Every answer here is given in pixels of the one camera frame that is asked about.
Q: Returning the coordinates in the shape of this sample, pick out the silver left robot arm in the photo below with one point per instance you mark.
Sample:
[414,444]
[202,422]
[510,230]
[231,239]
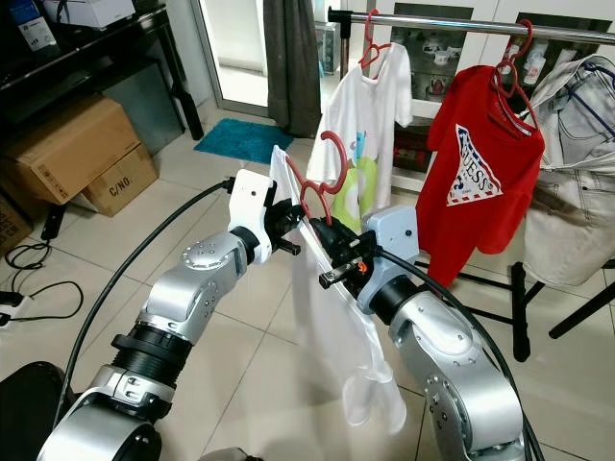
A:
[187,283]

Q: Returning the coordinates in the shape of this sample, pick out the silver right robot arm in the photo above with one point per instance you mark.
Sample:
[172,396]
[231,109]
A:
[452,365]

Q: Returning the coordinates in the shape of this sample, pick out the dark grey curtain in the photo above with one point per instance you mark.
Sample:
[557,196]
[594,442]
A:
[291,67]

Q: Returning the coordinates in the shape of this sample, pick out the plain white T-shirt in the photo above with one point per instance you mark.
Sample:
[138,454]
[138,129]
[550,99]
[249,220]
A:
[332,327]

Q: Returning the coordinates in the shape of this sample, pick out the light grey jacket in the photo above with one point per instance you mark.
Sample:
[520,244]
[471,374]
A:
[577,192]

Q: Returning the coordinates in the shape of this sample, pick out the black chair seat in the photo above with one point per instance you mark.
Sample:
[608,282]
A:
[24,413]

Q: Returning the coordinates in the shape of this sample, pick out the cardboard box with white label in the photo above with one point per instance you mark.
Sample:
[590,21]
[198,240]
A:
[12,229]

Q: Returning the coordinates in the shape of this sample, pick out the white T-shirt with green print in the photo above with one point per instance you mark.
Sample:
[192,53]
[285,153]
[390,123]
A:
[365,106]

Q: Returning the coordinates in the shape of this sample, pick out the white carton box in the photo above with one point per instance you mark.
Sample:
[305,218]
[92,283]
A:
[86,12]

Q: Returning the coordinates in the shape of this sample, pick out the black clothes rack chrome rail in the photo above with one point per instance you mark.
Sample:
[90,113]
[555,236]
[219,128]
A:
[442,25]

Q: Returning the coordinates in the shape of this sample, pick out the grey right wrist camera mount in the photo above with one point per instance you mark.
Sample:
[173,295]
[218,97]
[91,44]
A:
[394,240]

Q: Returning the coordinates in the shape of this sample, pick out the small cardboard box C/NO print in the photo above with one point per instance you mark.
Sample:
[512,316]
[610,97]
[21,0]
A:
[120,185]

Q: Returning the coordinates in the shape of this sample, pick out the blue floor mat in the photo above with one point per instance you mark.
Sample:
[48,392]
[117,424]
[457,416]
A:
[240,140]

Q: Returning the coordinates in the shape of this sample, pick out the large brown cardboard box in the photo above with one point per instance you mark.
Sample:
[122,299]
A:
[72,149]

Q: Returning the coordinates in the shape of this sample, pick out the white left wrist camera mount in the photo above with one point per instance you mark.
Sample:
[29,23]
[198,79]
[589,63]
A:
[250,197]

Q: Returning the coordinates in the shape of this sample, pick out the blue and black box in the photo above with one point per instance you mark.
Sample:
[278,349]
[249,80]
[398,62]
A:
[29,25]

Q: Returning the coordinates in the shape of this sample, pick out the red Guess T-shirt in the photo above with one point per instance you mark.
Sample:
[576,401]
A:
[480,221]

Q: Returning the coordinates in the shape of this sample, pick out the red plastic hanger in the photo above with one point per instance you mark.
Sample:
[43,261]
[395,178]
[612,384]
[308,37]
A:
[526,38]
[336,163]
[372,50]

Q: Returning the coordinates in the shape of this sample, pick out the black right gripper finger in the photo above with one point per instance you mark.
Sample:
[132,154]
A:
[329,233]

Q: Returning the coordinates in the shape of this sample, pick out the black power adapter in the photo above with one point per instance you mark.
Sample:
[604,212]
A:
[52,223]

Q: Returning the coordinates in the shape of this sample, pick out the black desk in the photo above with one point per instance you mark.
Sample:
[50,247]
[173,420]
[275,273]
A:
[86,62]

